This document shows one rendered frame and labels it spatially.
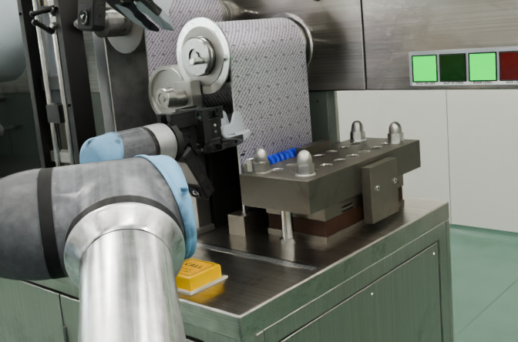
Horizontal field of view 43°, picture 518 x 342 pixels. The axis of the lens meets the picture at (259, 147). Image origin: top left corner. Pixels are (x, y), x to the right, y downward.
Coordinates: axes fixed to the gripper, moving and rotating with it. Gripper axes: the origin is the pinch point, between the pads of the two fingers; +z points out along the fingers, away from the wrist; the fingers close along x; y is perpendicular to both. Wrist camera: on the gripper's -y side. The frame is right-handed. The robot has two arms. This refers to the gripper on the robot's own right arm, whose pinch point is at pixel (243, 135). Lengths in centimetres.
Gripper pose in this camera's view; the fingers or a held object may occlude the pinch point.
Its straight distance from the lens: 129.7
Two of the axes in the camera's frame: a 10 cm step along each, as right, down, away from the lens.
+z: 6.5, -1.9, 7.3
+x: -7.5, -0.5, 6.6
